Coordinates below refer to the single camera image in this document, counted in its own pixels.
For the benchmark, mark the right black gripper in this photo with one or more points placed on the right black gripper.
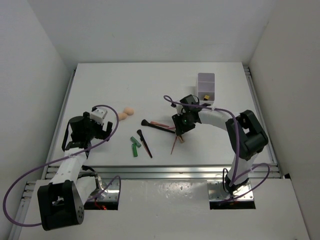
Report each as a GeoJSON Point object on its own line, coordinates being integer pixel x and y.
{"type": "Point", "coordinates": [180, 128]}

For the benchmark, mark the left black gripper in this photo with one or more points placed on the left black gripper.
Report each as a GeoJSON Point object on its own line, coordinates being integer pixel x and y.
{"type": "Point", "coordinates": [102, 134]}

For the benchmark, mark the peach makeup sponge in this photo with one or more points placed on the peach makeup sponge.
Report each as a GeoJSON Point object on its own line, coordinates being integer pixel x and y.
{"type": "Point", "coordinates": [122, 116]}
{"type": "Point", "coordinates": [129, 111]}

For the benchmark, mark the rose gold lipstick tube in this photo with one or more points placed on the rose gold lipstick tube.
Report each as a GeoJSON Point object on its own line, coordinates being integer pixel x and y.
{"type": "Point", "coordinates": [181, 140]}

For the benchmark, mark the green tube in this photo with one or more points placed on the green tube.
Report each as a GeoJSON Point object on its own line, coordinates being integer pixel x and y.
{"type": "Point", "coordinates": [135, 141]}
{"type": "Point", "coordinates": [134, 150]}

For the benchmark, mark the large black makeup brush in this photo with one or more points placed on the large black makeup brush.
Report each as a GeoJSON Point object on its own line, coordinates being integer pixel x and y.
{"type": "Point", "coordinates": [148, 124]}

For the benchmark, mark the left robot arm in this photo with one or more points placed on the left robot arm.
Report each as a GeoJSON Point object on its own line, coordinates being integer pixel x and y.
{"type": "Point", "coordinates": [61, 202]}

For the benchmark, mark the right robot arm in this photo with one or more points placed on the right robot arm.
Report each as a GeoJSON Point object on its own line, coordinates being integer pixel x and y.
{"type": "Point", "coordinates": [246, 135]}

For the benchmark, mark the thin orange angled brush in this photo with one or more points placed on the thin orange angled brush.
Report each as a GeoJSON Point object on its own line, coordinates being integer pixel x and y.
{"type": "Point", "coordinates": [174, 144]}

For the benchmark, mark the white divided organizer box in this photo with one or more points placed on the white divided organizer box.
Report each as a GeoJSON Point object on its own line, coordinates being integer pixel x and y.
{"type": "Point", "coordinates": [205, 85]}

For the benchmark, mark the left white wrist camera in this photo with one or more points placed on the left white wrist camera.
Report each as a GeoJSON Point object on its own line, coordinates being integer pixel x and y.
{"type": "Point", "coordinates": [98, 115]}

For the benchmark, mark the black brush pink handle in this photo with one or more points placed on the black brush pink handle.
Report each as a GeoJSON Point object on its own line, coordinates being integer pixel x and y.
{"type": "Point", "coordinates": [142, 139]}

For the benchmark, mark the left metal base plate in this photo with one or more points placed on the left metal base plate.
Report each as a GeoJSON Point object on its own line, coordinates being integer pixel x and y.
{"type": "Point", "coordinates": [108, 189]}

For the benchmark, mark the metal base plate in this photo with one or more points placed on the metal base plate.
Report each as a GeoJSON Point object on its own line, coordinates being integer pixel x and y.
{"type": "Point", "coordinates": [108, 189]}
{"type": "Point", "coordinates": [216, 193]}

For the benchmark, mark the aluminium rail frame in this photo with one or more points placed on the aluminium rail frame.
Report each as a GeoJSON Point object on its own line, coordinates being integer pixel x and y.
{"type": "Point", "coordinates": [142, 86]}

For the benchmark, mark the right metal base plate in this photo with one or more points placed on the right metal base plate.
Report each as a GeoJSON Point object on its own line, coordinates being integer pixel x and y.
{"type": "Point", "coordinates": [216, 193]}

